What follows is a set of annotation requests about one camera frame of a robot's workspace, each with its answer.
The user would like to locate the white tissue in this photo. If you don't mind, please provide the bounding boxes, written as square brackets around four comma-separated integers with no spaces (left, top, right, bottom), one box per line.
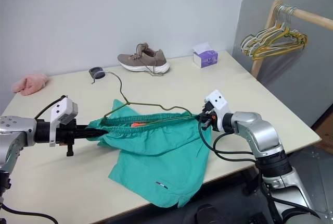
[193,42,213,53]

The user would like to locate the black table leg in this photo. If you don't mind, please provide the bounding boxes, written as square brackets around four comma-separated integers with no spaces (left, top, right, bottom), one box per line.
[241,167,262,196]

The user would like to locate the black round rubber pad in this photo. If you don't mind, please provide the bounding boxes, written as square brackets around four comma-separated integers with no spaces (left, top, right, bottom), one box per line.
[88,66,106,80]

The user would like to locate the wooden clothes rack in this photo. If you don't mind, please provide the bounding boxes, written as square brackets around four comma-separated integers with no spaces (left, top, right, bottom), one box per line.
[250,0,333,79]

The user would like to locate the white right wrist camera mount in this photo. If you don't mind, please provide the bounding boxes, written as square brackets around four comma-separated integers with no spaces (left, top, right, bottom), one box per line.
[203,90,232,132]

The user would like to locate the taupe sneaker with white sole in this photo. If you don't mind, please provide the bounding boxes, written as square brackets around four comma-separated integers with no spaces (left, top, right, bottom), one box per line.
[117,42,171,77]

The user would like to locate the purple tissue box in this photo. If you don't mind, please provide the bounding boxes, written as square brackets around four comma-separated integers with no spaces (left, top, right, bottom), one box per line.
[192,48,219,69]

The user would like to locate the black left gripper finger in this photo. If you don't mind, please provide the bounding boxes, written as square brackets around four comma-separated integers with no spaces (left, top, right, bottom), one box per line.
[75,125,106,133]
[75,131,109,140]

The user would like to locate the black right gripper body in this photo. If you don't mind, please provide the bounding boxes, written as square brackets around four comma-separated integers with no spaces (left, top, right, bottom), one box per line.
[200,101,218,131]

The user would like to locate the olive wire hanger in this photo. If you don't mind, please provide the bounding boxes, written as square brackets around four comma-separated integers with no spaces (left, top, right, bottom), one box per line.
[91,70,202,129]

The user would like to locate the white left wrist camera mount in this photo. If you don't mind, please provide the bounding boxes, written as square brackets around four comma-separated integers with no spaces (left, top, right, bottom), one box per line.
[49,96,79,148]

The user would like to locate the pink plush slipper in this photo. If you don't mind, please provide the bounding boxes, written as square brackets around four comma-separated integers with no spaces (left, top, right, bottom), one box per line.
[11,73,49,97]

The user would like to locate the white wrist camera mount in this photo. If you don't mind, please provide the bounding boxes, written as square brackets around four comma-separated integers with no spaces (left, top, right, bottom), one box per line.
[203,90,232,132]
[49,96,79,148]

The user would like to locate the green shorts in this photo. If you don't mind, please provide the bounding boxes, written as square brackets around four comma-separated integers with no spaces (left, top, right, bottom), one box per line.
[86,98,213,208]

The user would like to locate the white wire hanger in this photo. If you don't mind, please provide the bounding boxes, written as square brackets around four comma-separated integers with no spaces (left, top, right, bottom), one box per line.
[242,4,302,57]
[240,4,300,53]

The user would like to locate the bunch of hangers on rack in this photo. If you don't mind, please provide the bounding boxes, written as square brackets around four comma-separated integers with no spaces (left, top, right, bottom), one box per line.
[247,4,308,58]

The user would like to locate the yellow wire hanger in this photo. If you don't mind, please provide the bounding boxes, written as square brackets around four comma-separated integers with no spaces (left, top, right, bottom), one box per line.
[251,5,309,62]

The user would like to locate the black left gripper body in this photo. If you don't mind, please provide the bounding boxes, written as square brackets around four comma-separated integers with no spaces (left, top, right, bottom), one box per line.
[54,119,88,157]

